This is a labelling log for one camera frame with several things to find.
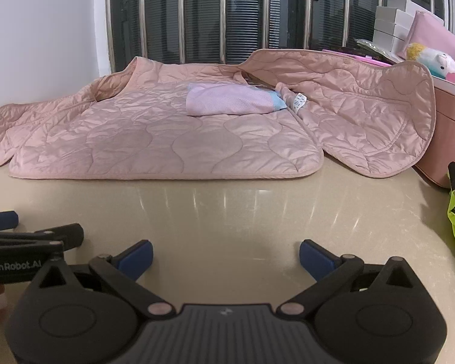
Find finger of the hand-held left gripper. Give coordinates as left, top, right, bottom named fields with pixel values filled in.
left=0, top=211, right=19, bottom=233
left=0, top=223, right=85, bottom=253

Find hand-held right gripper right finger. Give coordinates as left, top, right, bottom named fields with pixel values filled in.
left=278, top=240, right=428, bottom=316

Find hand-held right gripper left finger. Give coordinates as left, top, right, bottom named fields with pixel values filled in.
left=28, top=240, right=175, bottom=316

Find pink quilted jacket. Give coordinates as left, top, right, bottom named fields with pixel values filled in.
left=0, top=49, right=436, bottom=180

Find lilac mesh garment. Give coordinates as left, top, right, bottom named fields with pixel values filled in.
left=186, top=83, right=289, bottom=116

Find pale pink storage box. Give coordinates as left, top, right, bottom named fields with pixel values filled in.
left=413, top=78, right=455, bottom=189

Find dark books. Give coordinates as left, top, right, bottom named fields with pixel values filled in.
left=351, top=38, right=398, bottom=61

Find white plush toy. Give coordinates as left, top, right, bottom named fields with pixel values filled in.
left=406, top=43, right=455, bottom=77

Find stack of white boxes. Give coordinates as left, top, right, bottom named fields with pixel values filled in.
left=372, top=0, right=433, bottom=53

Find pink pillow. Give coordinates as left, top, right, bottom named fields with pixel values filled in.
left=402, top=9, right=455, bottom=72

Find window with metal bars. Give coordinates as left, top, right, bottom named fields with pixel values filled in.
left=105, top=0, right=455, bottom=73

